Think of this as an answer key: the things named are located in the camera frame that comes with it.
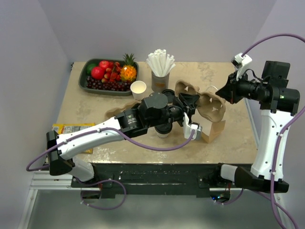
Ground white paper cup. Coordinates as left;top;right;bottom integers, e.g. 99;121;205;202
154;123;173;138
130;81;147;101

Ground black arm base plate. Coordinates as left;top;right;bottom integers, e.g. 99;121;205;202
71;164;232;198

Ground dark green fruit tray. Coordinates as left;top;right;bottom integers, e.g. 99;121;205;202
79;54;139;96

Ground toy pineapple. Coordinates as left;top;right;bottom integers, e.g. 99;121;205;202
120;53;137;82

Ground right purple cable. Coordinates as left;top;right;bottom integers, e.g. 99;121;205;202
214;33;305;229

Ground yellow snack bag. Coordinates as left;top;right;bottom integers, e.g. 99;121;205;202
44;122;96;154

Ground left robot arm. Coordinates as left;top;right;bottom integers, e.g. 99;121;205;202
47;93;201;187

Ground green lime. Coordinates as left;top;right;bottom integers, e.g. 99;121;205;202
86;63;97;74

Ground dark grapes bunch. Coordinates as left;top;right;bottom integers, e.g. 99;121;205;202
86;76;132;92

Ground brown cardboard cup carrier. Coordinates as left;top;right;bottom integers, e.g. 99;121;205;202
104;101;140;120

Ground white paper straws bundle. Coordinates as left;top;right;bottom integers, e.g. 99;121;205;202
146;49;175;78

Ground brown paper bag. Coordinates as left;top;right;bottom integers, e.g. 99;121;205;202
201;85;226;144

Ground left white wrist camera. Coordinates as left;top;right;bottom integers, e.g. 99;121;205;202
183;113;202;141

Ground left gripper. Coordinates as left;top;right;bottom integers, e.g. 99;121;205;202
148;93;199;128

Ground grey straw holder cup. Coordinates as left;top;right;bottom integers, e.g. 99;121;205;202
151;71;170;93

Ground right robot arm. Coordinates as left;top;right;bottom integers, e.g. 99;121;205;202
212;61;300;193

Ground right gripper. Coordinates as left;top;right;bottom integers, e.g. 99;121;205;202
216;70;267;104

